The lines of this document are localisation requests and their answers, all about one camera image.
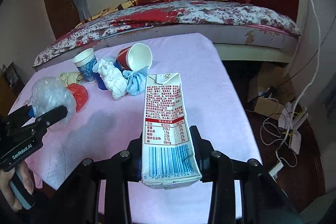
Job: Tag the clear plastic bag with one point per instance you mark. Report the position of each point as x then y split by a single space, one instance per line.
49 93

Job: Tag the bed with floral sheet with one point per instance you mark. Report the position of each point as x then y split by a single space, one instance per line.
106 23

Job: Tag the red plastic bag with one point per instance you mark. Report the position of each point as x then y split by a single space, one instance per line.
80 95

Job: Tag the white tissue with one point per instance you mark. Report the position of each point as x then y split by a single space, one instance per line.
117 91

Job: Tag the pink covered low table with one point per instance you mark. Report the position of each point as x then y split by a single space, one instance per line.
105 126

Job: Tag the blue patterned paper cup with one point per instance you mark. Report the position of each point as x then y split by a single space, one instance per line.
84 62

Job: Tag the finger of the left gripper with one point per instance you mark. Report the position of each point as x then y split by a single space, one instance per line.
26 111
43 122

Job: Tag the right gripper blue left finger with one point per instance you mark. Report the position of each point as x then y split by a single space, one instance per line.
135 149

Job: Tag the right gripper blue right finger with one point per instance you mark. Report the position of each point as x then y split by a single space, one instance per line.
203 150

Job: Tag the white red drink carton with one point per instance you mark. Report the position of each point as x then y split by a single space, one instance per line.
168 155

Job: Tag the light blue face mask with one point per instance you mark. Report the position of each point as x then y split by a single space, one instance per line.
136 80

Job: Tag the person's left hand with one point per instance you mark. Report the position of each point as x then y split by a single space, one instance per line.
17 187

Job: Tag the red white paper cup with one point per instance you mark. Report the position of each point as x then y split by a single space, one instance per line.
135 57

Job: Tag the white wifi router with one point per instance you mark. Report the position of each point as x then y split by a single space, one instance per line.
284 122

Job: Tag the blue round tub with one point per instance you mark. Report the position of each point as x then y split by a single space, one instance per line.
109 71

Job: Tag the cardboard box under bed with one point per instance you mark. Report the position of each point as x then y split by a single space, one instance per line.
270 91

